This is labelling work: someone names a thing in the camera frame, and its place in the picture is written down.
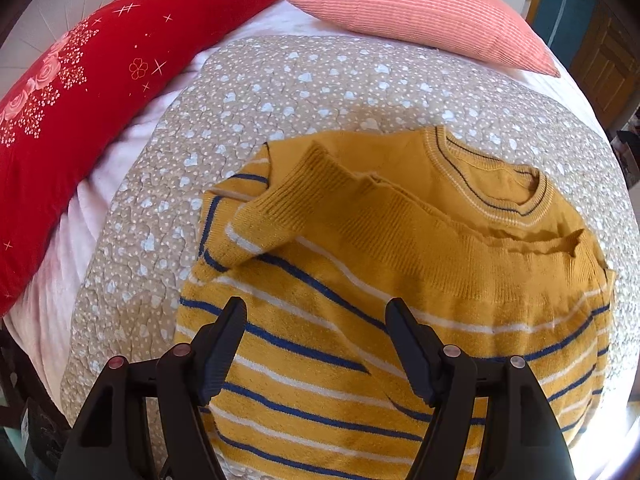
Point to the teal curtain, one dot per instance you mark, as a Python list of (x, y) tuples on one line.
[(562, 24)]

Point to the yellow striped knit sweater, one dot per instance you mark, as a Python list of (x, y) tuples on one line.
[(318, 233)]

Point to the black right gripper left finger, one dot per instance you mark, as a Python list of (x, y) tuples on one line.
[(143, 420)]

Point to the long red floral pillow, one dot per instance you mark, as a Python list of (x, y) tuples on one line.
[(73, 102)]

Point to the pink ribbed pillow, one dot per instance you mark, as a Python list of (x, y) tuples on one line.
[(484, 30)]

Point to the beige heart-patterned quilt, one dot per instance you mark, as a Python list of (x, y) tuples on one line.
[(261, 90)]

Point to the brown wooden door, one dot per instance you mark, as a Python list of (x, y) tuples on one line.
[(607, 70)]

